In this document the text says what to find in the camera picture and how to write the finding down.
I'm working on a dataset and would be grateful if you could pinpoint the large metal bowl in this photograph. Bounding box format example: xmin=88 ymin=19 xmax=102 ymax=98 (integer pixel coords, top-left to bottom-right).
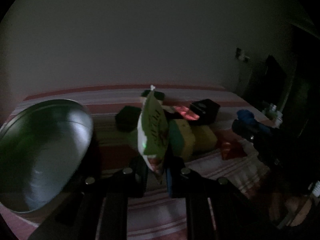
xmin=1 ymin=99 xmax=94 ymax=213

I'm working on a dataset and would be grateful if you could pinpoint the black cube box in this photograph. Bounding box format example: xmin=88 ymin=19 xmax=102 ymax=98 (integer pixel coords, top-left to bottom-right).
xmin=189 ymin=99 xmax=221 ymax=126

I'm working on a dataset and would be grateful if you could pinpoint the red foil packet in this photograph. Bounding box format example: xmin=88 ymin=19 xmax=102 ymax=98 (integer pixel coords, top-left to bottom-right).
xmin=174 ymin=106 xmax=200 ymax=121

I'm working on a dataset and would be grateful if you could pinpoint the green white snack packet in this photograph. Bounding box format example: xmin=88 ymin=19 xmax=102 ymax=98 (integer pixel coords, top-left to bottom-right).
xmin=137 ymin=85 xmax=169 ymax=175

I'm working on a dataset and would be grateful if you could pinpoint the blue crumpled object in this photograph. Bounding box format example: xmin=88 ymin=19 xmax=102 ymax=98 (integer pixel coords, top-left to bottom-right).
xmin=236 ymin=109 xmax=255 ymax=124

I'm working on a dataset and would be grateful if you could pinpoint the yellow black sponge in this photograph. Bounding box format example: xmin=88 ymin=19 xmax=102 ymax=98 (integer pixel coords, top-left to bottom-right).
xmin=140 ymin=89 xmax=165 ymax=104

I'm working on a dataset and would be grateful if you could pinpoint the red dark packet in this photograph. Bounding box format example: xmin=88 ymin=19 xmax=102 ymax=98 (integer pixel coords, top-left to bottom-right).
xmin=220 ymin=129 xmax=247 ymax=160

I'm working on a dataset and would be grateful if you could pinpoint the yellow green sponge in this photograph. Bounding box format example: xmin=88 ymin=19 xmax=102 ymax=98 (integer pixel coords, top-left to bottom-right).
xmin=168 ymin=119 xmax=196 ymax=161

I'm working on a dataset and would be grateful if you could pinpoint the wall power outlet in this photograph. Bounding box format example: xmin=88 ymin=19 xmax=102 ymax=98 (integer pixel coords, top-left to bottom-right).
xmin=235 ymin=48 xmax=250 ymax=62

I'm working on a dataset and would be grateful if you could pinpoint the black square box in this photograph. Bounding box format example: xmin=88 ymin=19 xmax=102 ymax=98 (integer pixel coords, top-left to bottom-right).
xmin=114 ymin=106 xmax=141 ymax=133

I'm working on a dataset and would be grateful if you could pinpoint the striped red white tablecloth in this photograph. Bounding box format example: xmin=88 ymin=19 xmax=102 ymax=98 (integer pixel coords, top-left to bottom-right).
xmin=13 ymin=85 xmax=270 ymax=239

